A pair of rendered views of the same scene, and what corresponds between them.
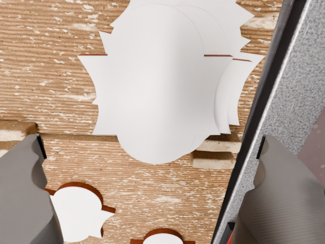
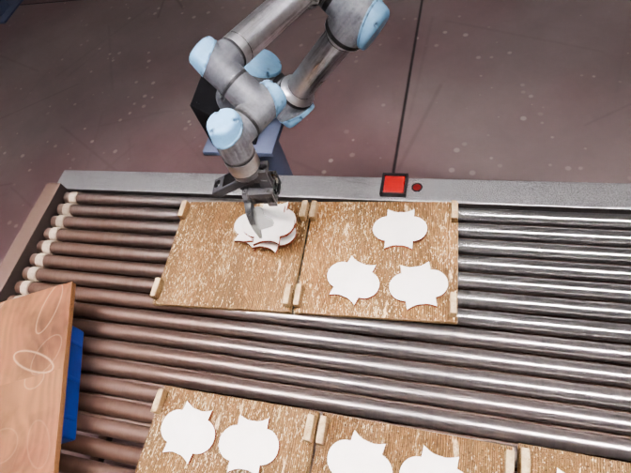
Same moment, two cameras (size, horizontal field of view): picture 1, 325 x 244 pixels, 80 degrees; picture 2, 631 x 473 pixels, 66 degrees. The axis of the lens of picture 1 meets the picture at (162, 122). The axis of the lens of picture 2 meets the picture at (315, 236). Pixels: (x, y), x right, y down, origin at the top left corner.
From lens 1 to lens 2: 1.25 m
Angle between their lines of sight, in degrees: 51
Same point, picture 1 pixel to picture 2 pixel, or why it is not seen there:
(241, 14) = not seen: hidden behind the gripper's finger
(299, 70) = (284, 190)
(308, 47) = not seen: hidden behind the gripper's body
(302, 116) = (305, 181)
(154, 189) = (337, 236)
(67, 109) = (284, 272)
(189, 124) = (279, 214)
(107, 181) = (329, 259)
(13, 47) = (255, 286)
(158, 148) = (286, 222)
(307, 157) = (508, 141)
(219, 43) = not seen: hidden behind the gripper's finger
